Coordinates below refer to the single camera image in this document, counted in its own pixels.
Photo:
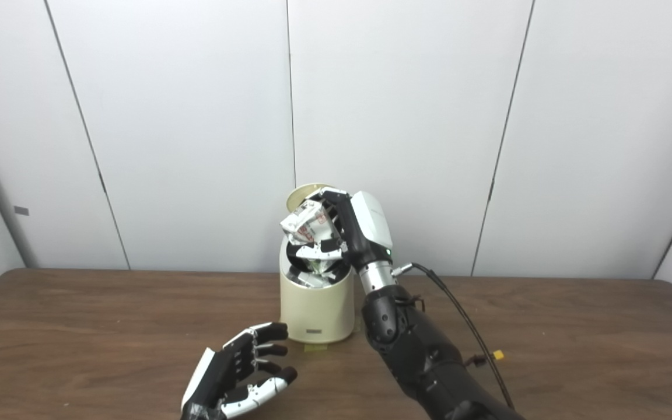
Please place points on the white green milk carton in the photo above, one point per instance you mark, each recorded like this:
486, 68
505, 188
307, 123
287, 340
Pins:
307, 224

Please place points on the small gray wall sticker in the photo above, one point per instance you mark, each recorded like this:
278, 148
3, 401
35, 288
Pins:
21, 210

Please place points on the cream round bin lid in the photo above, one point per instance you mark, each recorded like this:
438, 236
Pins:
301, 194

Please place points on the yellowish masking tape piece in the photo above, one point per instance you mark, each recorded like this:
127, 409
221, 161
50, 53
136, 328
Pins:
356, 325
315, 347

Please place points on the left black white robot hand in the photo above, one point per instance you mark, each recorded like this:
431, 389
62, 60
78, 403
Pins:
225, 373

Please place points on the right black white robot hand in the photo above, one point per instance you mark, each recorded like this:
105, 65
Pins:
368, 233

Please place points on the cream-colored trash bin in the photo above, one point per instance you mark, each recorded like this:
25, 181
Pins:
315, 312

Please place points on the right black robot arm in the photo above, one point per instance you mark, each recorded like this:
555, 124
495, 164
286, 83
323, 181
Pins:
423, 356

